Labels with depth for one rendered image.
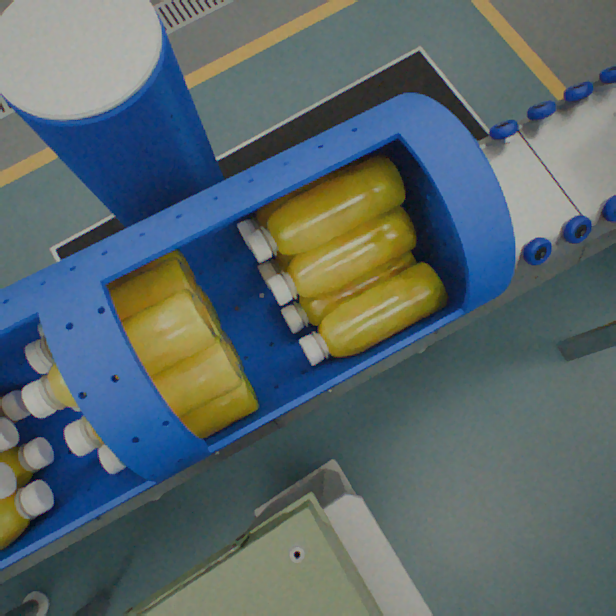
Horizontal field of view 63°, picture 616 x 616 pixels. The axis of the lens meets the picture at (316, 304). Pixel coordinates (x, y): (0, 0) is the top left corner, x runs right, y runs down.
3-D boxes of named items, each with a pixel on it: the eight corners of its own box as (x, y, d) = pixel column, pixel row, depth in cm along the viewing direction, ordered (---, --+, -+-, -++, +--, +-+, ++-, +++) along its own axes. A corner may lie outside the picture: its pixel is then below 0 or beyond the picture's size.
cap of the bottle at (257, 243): (272, 256, 60) (259, 263, 60) (270, 257, 64) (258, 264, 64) (257, 227, 59) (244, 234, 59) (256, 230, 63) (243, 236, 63)
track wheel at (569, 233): (595, 213, 76) (585, 208, 77) (571, 226, 75) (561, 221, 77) (594, 237, 79) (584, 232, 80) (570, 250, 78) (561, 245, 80)
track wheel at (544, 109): (563, 109, 82) (560, 97, 81) (540, 121, 82) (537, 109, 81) (544, 110, 86) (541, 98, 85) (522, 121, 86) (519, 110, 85)
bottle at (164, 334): (189, 281, 58) (37, 357, 56) (188, 292, 51) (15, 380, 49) (218, 332, 60) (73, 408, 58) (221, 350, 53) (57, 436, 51)
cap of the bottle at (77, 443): (74, 426, 55) (58, 434, 55) (92, 454, 56) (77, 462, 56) (83, 413, 59) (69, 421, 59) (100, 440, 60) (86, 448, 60)
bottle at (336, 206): (414, 198, 61) (278, 269, 59) (396, 206, 68) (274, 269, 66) (389, 145, 60) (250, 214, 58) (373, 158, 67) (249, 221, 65)
